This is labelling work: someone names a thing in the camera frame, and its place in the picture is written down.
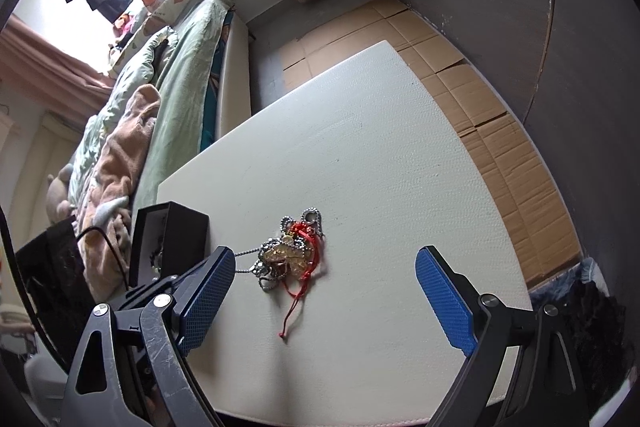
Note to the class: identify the pink fleece blanket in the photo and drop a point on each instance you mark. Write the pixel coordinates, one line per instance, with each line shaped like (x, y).
(120, 147)

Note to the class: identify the heap of colourful toys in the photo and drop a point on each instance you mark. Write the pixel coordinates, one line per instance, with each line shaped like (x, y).
(125, 29)

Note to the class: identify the white bed frame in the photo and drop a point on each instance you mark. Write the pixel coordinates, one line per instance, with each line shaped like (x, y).
(235, 72)

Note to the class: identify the beige plush toy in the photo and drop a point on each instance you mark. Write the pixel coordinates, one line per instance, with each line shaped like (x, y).
(57, 202)

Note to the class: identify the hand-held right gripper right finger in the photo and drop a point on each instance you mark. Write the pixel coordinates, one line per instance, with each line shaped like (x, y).
(445, 302)

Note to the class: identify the black gift box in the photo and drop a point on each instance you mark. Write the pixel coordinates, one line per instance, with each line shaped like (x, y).
(172, 237)

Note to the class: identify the dark patterned cloth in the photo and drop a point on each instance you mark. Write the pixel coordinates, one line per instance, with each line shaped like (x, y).
(595, 307)

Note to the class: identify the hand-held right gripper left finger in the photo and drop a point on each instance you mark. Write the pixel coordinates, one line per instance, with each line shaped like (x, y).
(207, 302)

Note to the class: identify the green bedsheet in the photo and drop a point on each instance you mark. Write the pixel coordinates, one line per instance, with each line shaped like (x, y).
(185, 72)

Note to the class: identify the flattened cardboard sheets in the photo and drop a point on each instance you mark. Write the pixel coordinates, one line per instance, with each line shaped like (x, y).
(450, 72)

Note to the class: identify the silver and red jewellery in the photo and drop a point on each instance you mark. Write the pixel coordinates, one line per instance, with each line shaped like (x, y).
(263, 271)

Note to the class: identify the black glossy panel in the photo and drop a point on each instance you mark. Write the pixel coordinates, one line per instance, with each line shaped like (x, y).
(50, 272)

